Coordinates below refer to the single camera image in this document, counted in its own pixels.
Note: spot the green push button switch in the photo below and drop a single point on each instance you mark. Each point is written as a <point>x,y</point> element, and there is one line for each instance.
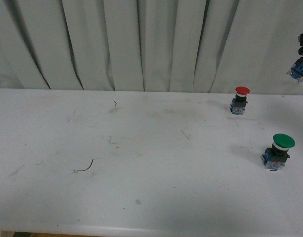
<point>276,156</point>

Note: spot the red push button switch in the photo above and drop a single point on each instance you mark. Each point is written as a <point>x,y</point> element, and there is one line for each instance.
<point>238,103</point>

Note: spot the long curved wire scrap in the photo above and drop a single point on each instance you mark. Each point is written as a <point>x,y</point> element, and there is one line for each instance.
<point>83,170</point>

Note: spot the yellow push button switch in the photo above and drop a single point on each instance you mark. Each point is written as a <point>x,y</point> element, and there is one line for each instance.
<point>296,70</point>

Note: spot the white pleated curtain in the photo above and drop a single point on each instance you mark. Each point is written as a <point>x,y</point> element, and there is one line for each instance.
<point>202,46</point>

